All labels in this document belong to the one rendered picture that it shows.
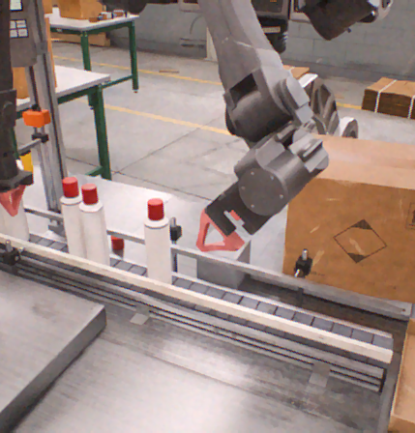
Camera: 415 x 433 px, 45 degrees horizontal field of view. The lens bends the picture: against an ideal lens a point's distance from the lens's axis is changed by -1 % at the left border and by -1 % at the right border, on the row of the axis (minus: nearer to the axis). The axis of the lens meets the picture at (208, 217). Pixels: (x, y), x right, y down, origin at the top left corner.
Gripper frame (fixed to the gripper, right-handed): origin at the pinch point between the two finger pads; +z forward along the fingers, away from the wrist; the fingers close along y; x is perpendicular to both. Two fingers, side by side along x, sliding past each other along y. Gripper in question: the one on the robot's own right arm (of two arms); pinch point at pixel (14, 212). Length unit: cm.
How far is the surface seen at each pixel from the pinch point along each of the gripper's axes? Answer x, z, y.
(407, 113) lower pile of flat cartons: 422, 95, 49
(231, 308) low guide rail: 3, 11, 51
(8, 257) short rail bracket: -3.5, 10.1, -0.9
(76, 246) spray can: 4.7, 8.5, 12.2
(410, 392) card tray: 4, 19, 85
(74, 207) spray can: 5.0, -1.6, 12.9
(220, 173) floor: 235, 100, -58
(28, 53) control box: 17.1, -30.2, -4.5
